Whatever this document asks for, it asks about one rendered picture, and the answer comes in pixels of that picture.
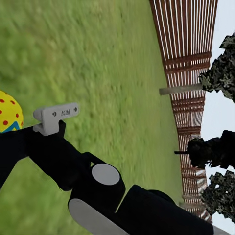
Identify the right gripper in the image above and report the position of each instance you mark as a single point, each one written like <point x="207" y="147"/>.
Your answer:
<point x="41" y="148"/>

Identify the tree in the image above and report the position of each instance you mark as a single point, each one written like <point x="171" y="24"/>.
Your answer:
<point x="208" y="190"/>
<point x="220" y="201"/>
<point x="221" y="76"/>
<point x="205" y="152"/>

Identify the easter egg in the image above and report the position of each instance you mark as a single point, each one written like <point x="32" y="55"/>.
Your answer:
<point x="11" y="115"/>

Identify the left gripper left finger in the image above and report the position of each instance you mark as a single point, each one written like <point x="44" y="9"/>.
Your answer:
<point x="12" y="146"/>

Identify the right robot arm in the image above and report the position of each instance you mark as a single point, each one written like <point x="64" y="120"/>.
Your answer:
<point x="97" y="190"/>

